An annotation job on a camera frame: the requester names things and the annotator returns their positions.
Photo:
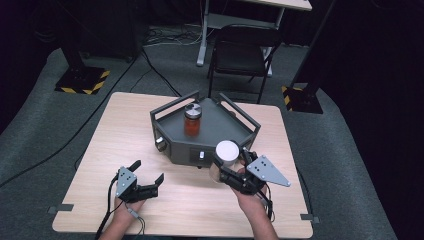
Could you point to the grey tape strip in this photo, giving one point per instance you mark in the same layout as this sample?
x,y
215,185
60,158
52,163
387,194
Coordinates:
x,y
60,209
310,218

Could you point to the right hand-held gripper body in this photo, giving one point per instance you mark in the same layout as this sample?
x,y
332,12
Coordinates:
x,y
265,171

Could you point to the person's left hand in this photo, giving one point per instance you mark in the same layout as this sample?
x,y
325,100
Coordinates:
x,y
128,208

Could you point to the black folding chair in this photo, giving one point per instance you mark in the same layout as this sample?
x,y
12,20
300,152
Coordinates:
x,y
241,53

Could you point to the dark box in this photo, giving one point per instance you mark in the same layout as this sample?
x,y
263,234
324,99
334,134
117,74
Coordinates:
x,y
110,33

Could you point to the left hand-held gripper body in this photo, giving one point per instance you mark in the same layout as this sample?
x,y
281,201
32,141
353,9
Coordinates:
x,y
128,186

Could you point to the orange jar with silver lid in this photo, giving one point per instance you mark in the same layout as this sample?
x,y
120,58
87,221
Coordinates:
x,y
193,120

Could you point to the clear jar with white lid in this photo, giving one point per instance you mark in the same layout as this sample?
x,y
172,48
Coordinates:
x,y
227,153

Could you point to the person's right hand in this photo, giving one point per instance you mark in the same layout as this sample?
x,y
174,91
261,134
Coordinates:
x,y
250,203

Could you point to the black stand with striped base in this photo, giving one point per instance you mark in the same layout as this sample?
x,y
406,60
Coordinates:
x,y
305,98
81,80

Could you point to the black corner shelf rack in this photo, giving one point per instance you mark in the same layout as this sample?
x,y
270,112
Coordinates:
x,y
173,126

